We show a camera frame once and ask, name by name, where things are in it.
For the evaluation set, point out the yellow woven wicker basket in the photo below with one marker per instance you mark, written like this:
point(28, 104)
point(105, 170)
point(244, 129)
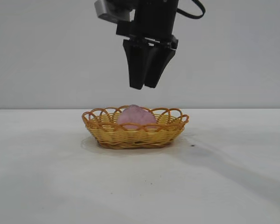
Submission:
point(130, 140)

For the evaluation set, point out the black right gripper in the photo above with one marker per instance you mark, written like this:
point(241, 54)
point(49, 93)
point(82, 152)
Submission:
point(154, 18)

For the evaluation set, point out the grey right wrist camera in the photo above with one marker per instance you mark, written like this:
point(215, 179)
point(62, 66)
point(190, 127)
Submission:
point(107, 10)

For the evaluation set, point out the pink peach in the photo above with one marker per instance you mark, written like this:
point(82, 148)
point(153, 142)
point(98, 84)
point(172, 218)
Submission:
point(135, 116)

